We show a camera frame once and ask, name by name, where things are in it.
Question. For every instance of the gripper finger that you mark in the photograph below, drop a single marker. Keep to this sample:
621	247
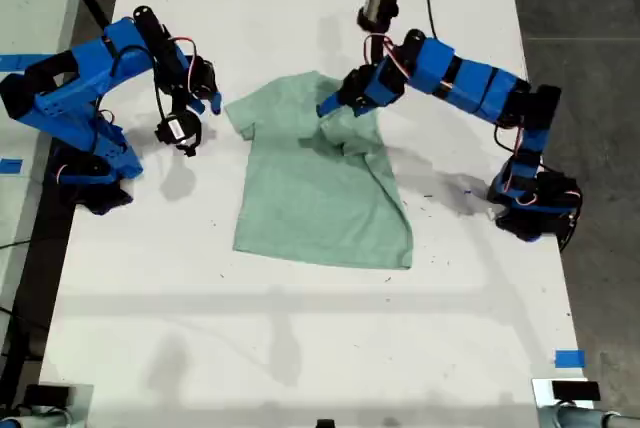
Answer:
196	107
215	102
332	103
363	109

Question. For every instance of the pale green T-shirt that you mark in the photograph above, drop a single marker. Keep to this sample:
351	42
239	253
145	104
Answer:
310	208

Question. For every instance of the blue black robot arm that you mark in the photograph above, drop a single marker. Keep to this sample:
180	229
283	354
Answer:
65	93
470	83

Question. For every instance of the long blue tape strip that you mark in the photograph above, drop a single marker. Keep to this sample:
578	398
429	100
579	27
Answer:
30	62

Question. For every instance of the small blue tape strip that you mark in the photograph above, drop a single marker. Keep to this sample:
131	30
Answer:
11	165

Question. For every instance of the small black box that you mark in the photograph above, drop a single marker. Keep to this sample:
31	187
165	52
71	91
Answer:
575	390
47	394

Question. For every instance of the blue tape square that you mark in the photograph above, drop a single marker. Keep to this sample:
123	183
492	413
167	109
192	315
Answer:
570	359

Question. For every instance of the silver metal plate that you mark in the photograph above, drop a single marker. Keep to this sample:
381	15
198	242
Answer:
541	398

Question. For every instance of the short black camera stalk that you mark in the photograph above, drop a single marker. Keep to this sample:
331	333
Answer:
388	40
176	98

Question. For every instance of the small black mount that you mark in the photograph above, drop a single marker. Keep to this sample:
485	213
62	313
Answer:
325	423

